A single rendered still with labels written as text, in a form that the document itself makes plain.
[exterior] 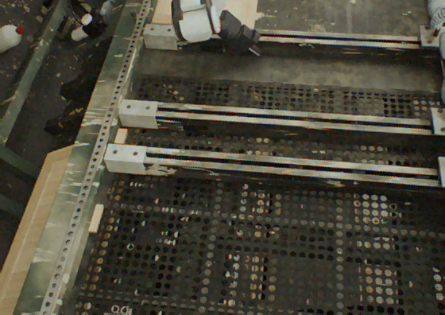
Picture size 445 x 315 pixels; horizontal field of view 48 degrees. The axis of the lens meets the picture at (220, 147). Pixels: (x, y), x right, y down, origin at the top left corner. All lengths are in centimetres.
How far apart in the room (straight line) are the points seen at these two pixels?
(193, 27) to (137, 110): 37
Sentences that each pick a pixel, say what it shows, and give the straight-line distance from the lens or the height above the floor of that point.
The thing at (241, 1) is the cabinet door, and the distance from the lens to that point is 211.
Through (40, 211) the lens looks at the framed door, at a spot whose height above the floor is 36.
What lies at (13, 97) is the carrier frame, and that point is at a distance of 240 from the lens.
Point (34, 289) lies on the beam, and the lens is 147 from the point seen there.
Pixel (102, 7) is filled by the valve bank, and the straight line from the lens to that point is 211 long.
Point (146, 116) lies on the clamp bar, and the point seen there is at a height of 100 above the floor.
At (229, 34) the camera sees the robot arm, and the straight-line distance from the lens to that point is 175.
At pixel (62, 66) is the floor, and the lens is 290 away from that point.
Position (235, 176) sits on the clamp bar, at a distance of 153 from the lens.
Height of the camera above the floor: 202
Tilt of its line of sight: 31 degrees down
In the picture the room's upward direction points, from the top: 75 degrees clockwise
